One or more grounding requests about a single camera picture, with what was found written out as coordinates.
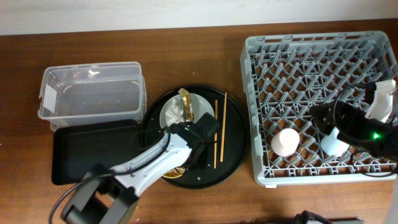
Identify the clear plastic storage bin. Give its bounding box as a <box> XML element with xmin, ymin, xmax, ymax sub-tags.
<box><xmin>38</xmin><ymin>62</ymin><xmax>147</xmax><ymax>131</ymax></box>

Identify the light blue plastic cup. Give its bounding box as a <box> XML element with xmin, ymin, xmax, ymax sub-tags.
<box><xmin>321</xmin><ymin>127</ymin><xmax>349</xmax><ymax>157</ymax></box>

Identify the gold foil wrapper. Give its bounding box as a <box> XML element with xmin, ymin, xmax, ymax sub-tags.
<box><xmin>178</xmin><ymin>88</ymin><xmax>195</xmax><ymax>121</ymax></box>

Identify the yellow bowl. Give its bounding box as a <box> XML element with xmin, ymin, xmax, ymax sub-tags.
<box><xmin>162</xmin><ymin>166</ymin><xmax>187</xmax><ymax>179</ymax></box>

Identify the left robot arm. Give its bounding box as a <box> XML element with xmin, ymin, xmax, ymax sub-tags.
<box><xmin>60</xmin><ymin>113</ymin><xmax>220</xmax><ymax>223</ymax></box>

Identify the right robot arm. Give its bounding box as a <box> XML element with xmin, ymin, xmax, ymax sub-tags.
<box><xmin>310</xmin><ymin>101</ymin><xmax>397</xmax><ymax>163</ymax></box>

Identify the round black serving tray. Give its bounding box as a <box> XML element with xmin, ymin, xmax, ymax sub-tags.
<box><xmin>142</xmin><ymin>85</ymin><xmax>250</xmax><ymax>190</ymax></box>

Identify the right wooden chopstick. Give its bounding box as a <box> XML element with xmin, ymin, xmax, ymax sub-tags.
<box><xmin>220</xmin><ymin>92</ymin><xmax>228</xmax><ymax>162</ymax></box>

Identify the crumpled white napkin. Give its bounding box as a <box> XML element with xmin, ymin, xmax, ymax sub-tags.
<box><xmin>165</xmin><ymin>99</ymin><xmax>185</xmax><ymax>126</ymax></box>

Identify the grey round plate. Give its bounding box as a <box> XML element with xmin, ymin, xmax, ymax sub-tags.
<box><xmin>159</xmin><ymin>93</ymin><xmax>215</xmax><ymax>128</ymax></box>

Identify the grey dishwasher rack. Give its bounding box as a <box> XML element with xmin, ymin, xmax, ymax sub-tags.
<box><xmin>240</xmin><ymin>31</ymin><xmax>397</xmax><ymax>187</ymax></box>

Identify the pink plastic cup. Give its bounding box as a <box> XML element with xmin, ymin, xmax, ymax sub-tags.
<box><xmin>271</xmin><ymin>128</ymin><xmax>300</xmax><ymax>157</ymax></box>

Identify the black rectangular tray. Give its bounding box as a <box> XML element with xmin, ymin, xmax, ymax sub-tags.
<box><xmin>52</xmin><ymin>119</ymin><xmax>139</xmax><ymax>185</ymax></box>

